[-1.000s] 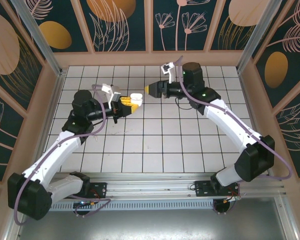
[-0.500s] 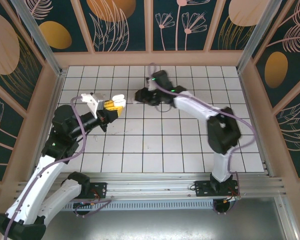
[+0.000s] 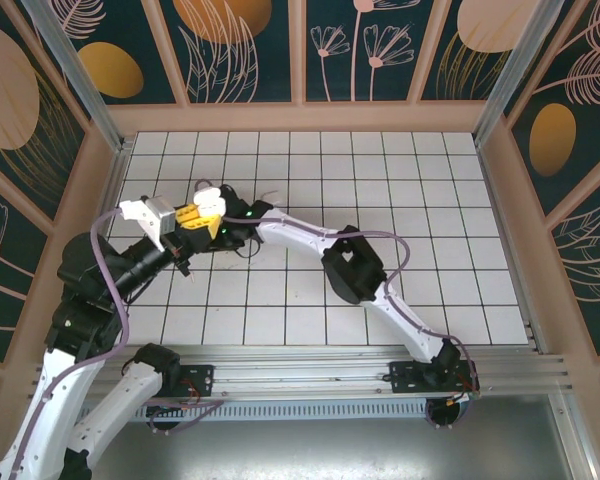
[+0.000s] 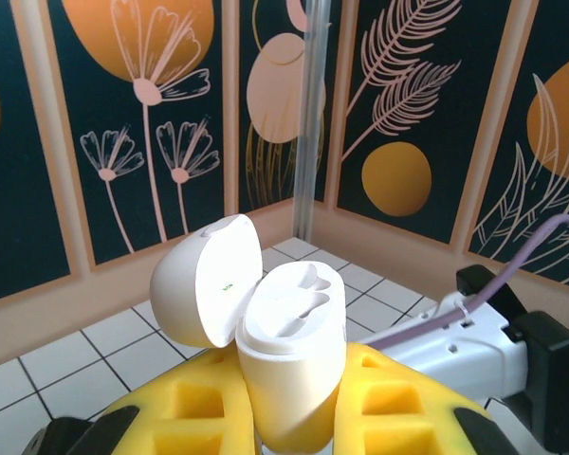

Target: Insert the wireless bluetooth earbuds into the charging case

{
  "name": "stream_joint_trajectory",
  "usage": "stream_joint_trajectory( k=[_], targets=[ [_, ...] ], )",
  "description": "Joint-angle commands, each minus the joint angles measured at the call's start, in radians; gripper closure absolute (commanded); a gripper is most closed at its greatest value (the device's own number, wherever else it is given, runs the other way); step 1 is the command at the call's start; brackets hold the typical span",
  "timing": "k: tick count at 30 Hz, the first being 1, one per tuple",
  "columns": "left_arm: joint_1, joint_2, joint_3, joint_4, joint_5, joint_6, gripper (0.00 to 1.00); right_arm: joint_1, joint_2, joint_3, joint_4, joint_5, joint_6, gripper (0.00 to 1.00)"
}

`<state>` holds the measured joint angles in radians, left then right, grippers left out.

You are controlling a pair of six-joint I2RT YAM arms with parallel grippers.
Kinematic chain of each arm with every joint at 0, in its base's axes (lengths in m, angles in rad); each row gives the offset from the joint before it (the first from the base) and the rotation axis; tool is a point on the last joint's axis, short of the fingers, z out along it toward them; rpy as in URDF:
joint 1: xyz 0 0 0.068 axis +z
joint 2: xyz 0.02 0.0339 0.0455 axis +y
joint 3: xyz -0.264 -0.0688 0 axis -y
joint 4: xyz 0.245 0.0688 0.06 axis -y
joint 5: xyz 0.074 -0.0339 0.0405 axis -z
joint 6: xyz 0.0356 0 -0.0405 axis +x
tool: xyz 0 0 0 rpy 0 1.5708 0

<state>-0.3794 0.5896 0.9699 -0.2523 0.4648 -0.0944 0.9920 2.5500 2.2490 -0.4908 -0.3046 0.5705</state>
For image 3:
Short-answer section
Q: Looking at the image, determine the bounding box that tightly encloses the grey slotted cable duct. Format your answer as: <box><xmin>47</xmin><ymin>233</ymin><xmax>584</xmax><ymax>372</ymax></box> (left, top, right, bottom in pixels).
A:
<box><xmin>74</xmin><ymin>402</ymin><xmax>431</xmax><ymax>422</ymax></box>

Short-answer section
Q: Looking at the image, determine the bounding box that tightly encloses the aluminium mounting rail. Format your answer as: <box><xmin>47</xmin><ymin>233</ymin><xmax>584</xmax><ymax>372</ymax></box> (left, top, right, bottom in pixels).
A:
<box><xmin>29</xmin><ymin>343</ymin><xmax>576</xmax><ymax>401</ymax></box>

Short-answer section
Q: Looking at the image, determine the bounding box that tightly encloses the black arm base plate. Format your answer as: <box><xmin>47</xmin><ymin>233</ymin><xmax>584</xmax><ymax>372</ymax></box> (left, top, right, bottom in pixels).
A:
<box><xmin>388</xmin><ymin>359</ymin><xmax>481</xmax><ymax>396</ymax></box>
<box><xmin>123</xmin><ymin>364</ymin><xmax>215</xmax><ymax>399</ymax></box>

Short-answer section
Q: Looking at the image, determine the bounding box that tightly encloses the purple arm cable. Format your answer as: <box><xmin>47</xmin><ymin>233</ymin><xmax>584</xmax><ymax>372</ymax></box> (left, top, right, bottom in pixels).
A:
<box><xmin>7</xmin><ymin>208</ymin><xmax>226</xmax><ymax>480</ymax></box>
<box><xmin>224</xmin><ymin>217</ymin><xmax>481</xmax><ymax>401</ymax></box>

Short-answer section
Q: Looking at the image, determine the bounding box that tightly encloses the white earbud charging case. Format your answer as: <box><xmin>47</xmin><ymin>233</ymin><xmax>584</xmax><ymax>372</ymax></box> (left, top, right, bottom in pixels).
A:
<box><xmin>193</xmin><ymin>187</ymin><xmax>228</xmax><ymax>218</ymax></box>

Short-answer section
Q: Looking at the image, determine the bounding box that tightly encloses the aluminium frame post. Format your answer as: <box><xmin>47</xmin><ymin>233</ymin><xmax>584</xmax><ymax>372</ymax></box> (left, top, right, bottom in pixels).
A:
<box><xmin>19</xmin><ymin>0</ymin><xmax>129</xmax><ymax>151</ymax></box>
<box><xmin>473</xmin><ymin>0</ymin><xmax>569</xmax><ymax>147</ymax></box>

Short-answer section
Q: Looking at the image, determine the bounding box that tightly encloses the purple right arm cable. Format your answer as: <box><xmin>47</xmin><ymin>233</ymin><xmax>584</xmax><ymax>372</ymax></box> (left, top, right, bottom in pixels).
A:
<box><xmin>224</xmin><ymin>217</ymin><xmax>481</xmax><ymax>401</ymax></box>

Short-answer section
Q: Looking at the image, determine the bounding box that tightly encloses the thin black cable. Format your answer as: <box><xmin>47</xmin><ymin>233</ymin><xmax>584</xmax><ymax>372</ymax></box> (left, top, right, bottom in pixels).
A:
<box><xmin>232</xmin><ymin>237</ymin><xmax>264</xmax><ymax>260</ymax></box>

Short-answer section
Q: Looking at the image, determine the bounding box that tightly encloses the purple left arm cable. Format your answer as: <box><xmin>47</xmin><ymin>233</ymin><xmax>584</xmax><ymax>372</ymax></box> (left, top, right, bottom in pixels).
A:
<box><xmin>7</xmin><ymin>208</ymin><xmax>226</xmax><ymax>480</ymax></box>

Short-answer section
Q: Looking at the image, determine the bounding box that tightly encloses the grey metal sheet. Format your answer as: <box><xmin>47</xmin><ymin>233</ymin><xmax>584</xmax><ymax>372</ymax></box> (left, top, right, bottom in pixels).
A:
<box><xmin>9</xmin><ymin>394</ymin><xmax>596</xmax><ymax>480</ymax></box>

